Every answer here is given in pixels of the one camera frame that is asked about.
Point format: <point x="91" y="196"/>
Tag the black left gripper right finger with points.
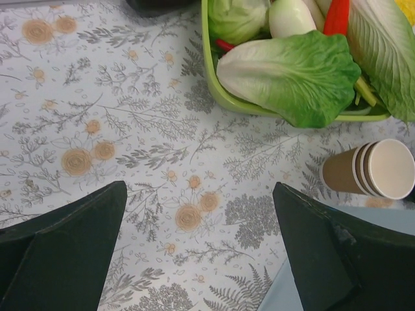
<point x="341" y="262"/>

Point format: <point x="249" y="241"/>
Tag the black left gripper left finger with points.
<point x="60" y="260"/>

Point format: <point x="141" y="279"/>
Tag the light blue paper bag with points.
<point x="283" y="294"/>

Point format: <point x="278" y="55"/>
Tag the stack of paper cups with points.
<point x="382" y="169"/>

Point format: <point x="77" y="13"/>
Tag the floral table mat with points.
<point x="93" y="92"/>

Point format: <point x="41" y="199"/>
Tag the green lettuce head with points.
<point x="307" y="79"/>

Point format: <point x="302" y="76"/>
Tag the green plastic vegetable tray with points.
<point x="225" y="100"/>

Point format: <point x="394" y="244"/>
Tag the napa cabbage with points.
<point x="381" y="41"/>

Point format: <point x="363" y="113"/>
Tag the red carrot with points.
<point x="337" y="18"/>

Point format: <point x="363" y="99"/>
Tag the yellow pepper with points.
<point x="408" y="8"/>

